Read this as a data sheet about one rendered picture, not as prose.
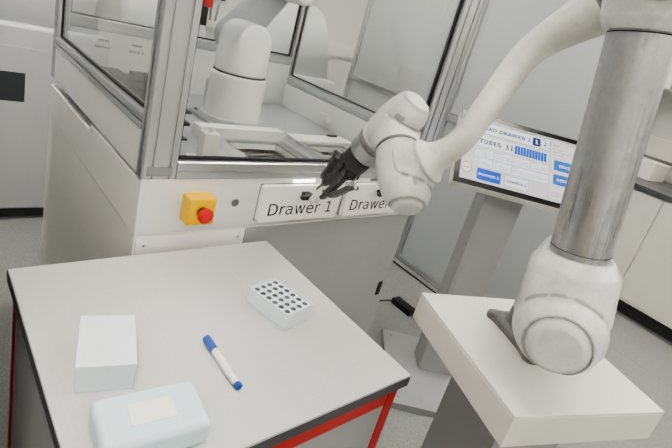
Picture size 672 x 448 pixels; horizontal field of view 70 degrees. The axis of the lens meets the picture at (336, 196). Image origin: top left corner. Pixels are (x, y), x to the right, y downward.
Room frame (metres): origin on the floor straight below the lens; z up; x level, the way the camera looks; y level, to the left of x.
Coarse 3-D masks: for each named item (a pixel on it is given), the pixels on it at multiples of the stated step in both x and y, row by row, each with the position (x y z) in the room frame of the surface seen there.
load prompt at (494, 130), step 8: (488, 128) 1.90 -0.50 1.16; (496, 128) 1.91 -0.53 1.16; (504, 128) 1.91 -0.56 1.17; (496, 136) 1.88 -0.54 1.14; (504, 136) 1.89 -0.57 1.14; (512, 136) 1.90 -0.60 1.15; (520, 136) 1.91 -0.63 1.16; (528, 136) 1.92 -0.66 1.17; (536, 136) 1.92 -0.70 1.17; (528, 144) 1.89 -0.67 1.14; (536, 144) 1.90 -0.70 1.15; (544, 144) 1.91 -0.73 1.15
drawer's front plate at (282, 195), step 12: (264, 192) 1.21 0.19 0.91; (276, 192) 1.24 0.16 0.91; (288, 192) 1.27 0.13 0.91; (300, 192) 1.30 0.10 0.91; (312, 192) 1.33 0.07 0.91; (264, 204) 1.22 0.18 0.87; (276, 204) 1.25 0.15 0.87; (288, 204) 1.28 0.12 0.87; (300, 204) 1.31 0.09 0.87; (312, 204) 1.34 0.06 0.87; (324, 204) 1.38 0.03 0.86; (336, 204) 1.41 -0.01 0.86; (264, 216) 1.23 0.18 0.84; (276, 216) 1.26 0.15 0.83; (288, 216) 1.29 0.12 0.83; (300, 216) 1.32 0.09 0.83; (312, 216) 1.35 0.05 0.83; (324, 216) 1.39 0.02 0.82
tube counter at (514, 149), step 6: (510, 144) 1.88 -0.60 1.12; (504, 150) 1.85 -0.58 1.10; (510, 150) 1.86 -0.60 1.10; (516, 150) 1.87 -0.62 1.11; (522, 150) 1.87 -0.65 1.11; (528, 150) 1.88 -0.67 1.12; (534, 150) 1.88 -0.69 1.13; (522, 156) 1.86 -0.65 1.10; (528, 156) 1.86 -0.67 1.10; (534, 156) 1.87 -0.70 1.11; (540, 156) 1.87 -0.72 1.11; (546, 156) 1.88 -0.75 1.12; (546, 162) 1.86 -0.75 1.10
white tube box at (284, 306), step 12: (252, 288) 0.92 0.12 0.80; (264, 288) 0.94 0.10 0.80; (276, 288) 0.96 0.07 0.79; (288, 288) 0.97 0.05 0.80; (252, 300) 0.92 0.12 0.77; (264, 300) 0.90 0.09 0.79; (276, 300) 0.91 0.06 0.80; (288, 300) 0.92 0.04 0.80; (300, 300) 0.94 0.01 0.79; (264, 312) 0.89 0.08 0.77; (276, 312) 0.88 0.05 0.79; (288, 312) 0.88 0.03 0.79; (300, 312) 0.89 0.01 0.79; (288, 324) 0.87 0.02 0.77
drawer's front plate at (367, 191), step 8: (360, 184) 1.47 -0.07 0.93; (368, 184) 1.50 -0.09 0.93; (376, 184) 1.52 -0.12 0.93; (352, 192) 1.45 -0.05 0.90; (360, 192) 1.48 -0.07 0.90; (368, 192) 1.50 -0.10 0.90; (376, 192) 1.53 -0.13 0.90; (344, 200) 1.44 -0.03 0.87; (360, 200) 1.48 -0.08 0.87; (368, 200) 1.51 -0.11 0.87; (376, 200) 1.54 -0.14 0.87; (344, 208) 1.44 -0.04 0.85; (352, 208) 1.47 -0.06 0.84; (360, 208) 1.49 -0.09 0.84; (368, 208) 1.52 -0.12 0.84; (376, 208) 1.55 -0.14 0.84; (384, 208) 1.58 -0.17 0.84
